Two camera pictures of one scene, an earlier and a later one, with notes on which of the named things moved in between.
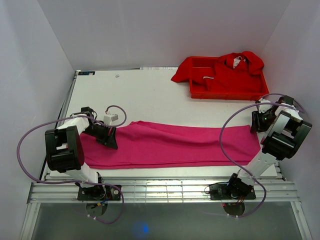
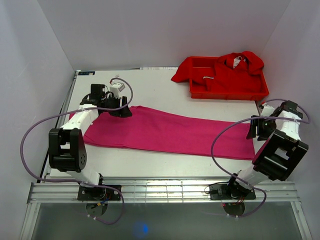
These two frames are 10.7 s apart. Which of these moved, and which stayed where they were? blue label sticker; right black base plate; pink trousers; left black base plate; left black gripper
Moved: left black gripper; pink trousers
Stayed: blue label sticker; left black base plate; right black base plate
